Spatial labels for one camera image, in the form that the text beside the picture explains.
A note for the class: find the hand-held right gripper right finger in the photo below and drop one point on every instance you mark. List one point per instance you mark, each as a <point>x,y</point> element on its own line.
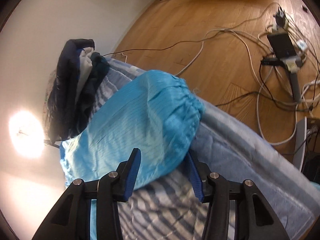
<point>196,180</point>

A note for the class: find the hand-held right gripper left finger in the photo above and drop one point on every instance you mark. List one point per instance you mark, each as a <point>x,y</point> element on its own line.
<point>133,177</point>

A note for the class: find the blue work coat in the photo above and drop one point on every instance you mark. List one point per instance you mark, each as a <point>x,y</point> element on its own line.
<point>140,115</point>

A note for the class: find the grey striped blanket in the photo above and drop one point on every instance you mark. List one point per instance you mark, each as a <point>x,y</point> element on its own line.
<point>237,160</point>

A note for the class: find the black tripod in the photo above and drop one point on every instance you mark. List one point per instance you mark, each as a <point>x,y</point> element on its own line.
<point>52,143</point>

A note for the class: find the folded dark navy jacket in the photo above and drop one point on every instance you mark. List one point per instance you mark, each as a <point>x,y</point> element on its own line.
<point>65,92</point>

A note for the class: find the white flat panel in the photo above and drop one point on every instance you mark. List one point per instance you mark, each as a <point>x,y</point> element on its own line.
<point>300,145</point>

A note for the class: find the grey metal bar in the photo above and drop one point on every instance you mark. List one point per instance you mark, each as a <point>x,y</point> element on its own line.
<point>295,82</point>

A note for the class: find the black flat device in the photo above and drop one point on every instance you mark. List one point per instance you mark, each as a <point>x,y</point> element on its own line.
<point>281,45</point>

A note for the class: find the white power strip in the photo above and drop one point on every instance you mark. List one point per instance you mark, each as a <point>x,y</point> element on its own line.
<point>275,26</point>

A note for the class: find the small black adapter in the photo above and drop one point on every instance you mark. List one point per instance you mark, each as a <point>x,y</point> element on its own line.
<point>304,8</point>

